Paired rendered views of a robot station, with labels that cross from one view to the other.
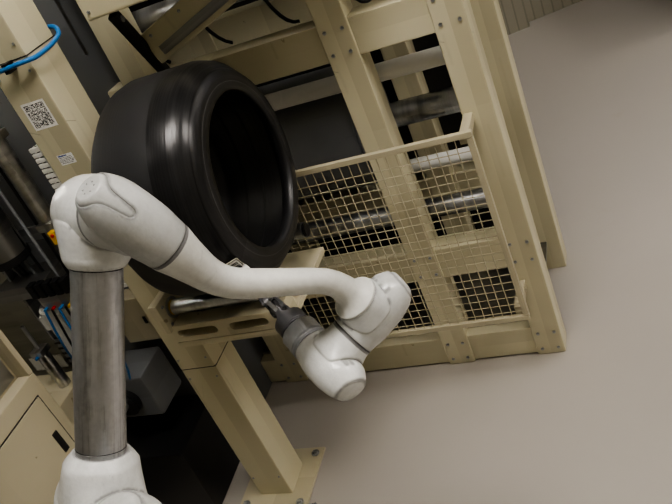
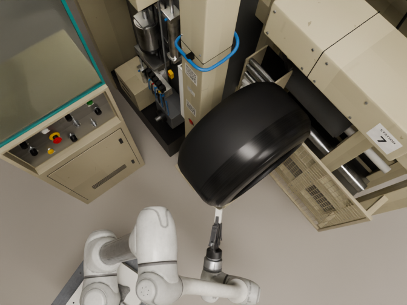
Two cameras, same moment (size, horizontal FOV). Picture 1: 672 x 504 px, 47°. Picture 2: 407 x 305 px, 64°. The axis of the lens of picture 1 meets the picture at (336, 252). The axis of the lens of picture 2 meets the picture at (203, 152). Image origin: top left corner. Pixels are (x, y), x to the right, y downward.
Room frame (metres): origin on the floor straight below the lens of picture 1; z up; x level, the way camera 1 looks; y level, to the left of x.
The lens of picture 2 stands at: (1.40, 0.25, 2.59)
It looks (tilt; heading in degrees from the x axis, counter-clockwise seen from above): 72 degrees down; 19
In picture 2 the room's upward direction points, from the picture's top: 7 degrees clockwise
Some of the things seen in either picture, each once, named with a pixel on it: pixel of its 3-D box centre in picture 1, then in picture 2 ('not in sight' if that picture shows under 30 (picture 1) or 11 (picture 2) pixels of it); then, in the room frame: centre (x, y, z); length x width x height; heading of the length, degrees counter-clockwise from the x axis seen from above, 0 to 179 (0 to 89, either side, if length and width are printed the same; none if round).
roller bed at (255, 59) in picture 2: not in sight; (263, 80); (2.41, 0.29, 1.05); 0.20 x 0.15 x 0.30; 63
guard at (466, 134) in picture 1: (365, 255); (290, 168); (2.16, -0.08, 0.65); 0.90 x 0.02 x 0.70; 63
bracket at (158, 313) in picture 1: (187, 277); not in sight; (2.05, 0.43, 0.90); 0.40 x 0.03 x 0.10; 153
